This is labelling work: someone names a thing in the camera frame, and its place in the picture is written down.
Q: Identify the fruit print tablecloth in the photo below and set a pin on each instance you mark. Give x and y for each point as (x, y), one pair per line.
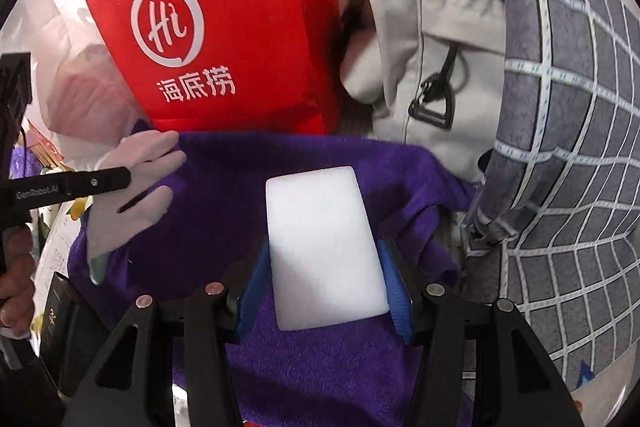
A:
(55, 247)

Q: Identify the black box with gold end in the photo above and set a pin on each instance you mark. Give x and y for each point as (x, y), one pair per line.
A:
(65, 317)

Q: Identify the white plastic shopping bag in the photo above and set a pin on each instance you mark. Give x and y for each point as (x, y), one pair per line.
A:
(75, 82)

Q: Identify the person's left hand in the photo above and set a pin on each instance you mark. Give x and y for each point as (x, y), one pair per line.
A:
(17, 277)

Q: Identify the grey checked cushion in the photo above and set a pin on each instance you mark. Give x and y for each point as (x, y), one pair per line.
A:
(575, 107)
(565, 297)

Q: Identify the white foam sponge block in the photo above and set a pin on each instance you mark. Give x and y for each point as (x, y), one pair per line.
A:
(320, 247)

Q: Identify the white rubber glove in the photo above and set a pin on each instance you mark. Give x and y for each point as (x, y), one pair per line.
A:
(145, 157)

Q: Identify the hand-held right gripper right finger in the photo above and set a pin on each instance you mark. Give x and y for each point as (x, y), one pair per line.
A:
(395, 292)

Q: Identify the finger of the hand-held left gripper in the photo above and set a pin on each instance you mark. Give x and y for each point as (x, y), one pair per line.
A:
(100, 181)

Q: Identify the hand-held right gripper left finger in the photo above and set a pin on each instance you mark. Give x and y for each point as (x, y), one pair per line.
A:
(252, 292)

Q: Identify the beige canvas bag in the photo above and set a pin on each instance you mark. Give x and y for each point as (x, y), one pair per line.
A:
(400, 32)

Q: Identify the purple fabric storage bin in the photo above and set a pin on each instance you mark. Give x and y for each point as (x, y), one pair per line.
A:
(215, 187)

